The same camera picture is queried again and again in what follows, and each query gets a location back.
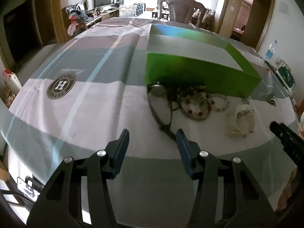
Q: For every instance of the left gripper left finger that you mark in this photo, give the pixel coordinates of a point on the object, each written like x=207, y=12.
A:
x=116, y=151

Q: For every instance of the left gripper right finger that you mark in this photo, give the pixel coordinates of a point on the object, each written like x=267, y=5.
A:
x=189, y=152

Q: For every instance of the black sunglasses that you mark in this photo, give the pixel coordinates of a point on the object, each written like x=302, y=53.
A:
x=163, y=99

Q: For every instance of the plaid tablecloth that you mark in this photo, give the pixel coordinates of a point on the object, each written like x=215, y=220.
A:
x=87, y=92

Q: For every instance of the green white packet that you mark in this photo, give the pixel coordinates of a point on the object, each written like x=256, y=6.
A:
x=284, y=73

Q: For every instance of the clear water bottle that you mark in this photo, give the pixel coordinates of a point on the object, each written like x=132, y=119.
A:
x=271, y=50

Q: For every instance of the green cardboard box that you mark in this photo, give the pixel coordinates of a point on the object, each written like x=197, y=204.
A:
x=180, y=56

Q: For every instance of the wooden bench with clothes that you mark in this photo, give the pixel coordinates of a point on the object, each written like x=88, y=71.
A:
x=77, y=15

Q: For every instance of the dark wooden chair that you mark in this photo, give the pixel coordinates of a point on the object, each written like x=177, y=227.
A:
x=181, y=11

